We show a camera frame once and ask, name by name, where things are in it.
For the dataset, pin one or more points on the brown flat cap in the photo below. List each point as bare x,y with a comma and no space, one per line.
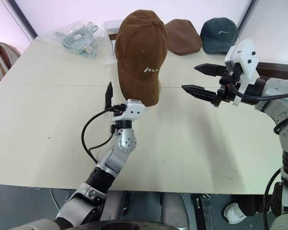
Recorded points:
182,38

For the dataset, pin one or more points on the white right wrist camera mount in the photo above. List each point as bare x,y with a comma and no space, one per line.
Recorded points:
246,57

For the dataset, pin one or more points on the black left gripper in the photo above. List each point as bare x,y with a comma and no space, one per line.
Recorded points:
118,109

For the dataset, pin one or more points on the white sneaker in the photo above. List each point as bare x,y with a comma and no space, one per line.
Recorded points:
235,213

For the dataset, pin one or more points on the dark green baseball cap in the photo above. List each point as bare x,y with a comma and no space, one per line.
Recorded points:
218,33

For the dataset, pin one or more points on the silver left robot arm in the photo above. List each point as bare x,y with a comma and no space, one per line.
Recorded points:
124,141

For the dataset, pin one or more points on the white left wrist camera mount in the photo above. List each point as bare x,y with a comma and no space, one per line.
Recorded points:
134,110

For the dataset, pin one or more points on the grey rounded leg cover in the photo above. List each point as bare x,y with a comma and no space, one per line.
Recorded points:
174,209

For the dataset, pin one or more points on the black metal table frame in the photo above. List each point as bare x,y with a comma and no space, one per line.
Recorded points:
205,213

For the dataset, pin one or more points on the clear plastic box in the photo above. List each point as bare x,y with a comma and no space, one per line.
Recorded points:
111,26

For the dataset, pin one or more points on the plastic bag with denim hat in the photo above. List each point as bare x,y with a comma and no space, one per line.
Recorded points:
79,40

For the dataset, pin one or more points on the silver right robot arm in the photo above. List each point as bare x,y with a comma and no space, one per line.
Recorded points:
276,86

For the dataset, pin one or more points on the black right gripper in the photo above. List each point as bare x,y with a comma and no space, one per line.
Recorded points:
228,93

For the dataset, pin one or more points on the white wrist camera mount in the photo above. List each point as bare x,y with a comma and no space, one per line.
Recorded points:
134,110
246,57

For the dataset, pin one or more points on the dark rounded robot base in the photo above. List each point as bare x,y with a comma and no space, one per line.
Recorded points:
134,225

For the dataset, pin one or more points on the brown upholstered chair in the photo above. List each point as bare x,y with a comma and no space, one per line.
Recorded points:
1,64

